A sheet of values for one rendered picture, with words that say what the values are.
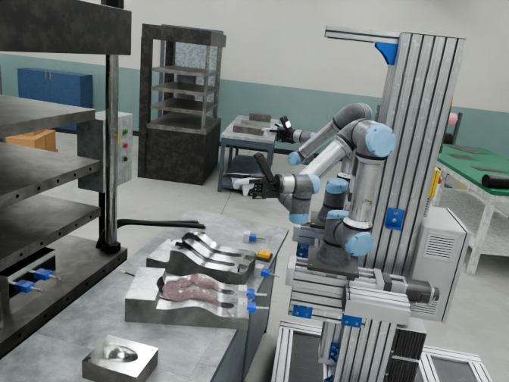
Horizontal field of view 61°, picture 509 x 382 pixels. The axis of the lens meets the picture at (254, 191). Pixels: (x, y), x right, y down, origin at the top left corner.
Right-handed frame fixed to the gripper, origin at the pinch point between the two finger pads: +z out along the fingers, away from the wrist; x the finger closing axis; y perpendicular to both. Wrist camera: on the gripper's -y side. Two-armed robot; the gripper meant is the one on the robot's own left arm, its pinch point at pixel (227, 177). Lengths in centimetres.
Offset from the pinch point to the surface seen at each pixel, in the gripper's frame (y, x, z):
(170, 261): 51, 57, 12
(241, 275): 53, 37, -19
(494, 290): 128, 144, -302
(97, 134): -6, 94, 46
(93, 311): 62, 31, 46
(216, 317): 60, 12, -1
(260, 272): 56, 48, -32
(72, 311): 62, 32, 54
